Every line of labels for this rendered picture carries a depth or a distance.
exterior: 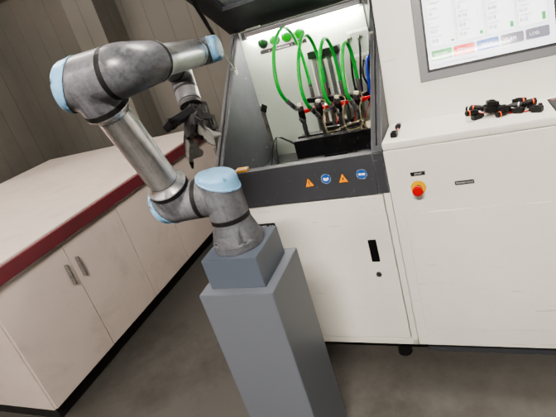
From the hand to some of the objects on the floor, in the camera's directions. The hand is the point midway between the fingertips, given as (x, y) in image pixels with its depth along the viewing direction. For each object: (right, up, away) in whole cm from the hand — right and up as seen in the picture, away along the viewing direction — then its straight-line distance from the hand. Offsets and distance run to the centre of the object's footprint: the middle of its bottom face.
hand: (201, 158), depth 133 cm
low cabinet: (-129, -81, +204) cm, 254 cm away
